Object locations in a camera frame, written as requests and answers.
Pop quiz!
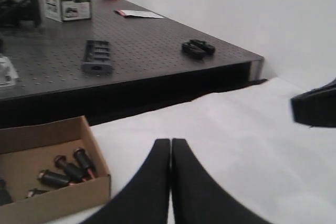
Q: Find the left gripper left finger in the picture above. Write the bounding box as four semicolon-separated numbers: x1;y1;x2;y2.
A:
80;138;172;224

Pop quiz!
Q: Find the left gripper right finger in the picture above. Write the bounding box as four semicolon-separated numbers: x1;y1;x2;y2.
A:
170;137;272;224

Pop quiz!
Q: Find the brown cardboard box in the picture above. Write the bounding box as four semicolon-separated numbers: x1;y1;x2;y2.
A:
0;115;112;224

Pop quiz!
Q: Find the white green product box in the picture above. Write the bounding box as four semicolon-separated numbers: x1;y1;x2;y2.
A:
41;0;92;23

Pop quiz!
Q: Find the black sleeve with copper bolt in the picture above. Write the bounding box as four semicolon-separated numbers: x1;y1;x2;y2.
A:
38;169;77;189
72;148;96;179
54;155;89;184
25;188;50;198

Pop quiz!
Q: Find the small black clip part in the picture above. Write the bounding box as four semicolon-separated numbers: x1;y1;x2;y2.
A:
181;39;216;60

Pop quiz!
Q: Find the grey black battery charger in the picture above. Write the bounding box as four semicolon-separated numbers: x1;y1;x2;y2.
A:
81;40;116;74

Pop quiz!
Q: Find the black perforated metal bench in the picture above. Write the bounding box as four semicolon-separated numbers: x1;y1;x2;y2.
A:
0;0;264;129

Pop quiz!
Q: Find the white paper card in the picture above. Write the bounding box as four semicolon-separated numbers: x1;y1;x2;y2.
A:
113;9;165;19

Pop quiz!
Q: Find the white grey device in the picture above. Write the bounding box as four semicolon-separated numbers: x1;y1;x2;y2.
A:
0;55;19;90

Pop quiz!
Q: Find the black tripod stand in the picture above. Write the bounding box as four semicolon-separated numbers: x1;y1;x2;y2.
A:
0;0;74;28

